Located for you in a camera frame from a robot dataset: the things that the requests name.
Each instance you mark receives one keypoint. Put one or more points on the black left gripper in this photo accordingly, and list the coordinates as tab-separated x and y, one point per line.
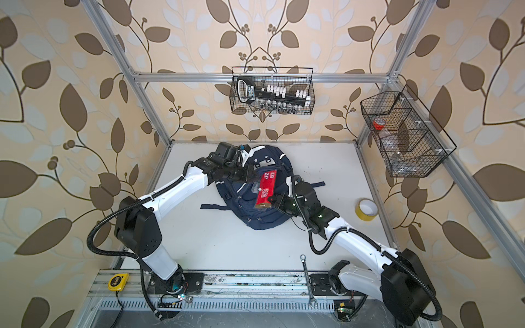
247	171

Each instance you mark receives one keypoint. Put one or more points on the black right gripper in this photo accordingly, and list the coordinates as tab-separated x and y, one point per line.
280	205

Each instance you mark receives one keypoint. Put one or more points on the red book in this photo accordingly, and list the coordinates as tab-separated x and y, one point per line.
266	189

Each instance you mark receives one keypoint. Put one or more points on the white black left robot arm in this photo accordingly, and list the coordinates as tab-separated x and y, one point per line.
137	222

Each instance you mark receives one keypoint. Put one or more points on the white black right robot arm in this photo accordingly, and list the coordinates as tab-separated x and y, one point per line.
396	277

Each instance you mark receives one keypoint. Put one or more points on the yellow tape roll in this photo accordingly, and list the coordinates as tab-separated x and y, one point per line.
366	210

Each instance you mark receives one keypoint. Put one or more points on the silver combination wrench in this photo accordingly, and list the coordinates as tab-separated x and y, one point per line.
312	301

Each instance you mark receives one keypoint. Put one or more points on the red cap clear bottle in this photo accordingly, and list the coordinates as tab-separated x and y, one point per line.
386	140

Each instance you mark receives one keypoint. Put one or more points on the yellow tape measure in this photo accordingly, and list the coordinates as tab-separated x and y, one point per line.
118	282

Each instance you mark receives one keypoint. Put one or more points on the socket set black rail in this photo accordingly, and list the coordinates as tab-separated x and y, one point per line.
269	92

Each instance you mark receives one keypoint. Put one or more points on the black wire basket back wall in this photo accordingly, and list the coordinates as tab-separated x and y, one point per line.
295	74

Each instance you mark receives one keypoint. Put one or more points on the black wire basket wall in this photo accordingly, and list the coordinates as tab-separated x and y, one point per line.
295	74
423	142

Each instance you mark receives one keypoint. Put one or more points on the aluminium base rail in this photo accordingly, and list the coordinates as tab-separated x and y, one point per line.
221	291

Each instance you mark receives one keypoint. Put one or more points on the black wire basket right wall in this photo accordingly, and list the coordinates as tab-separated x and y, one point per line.
423	142

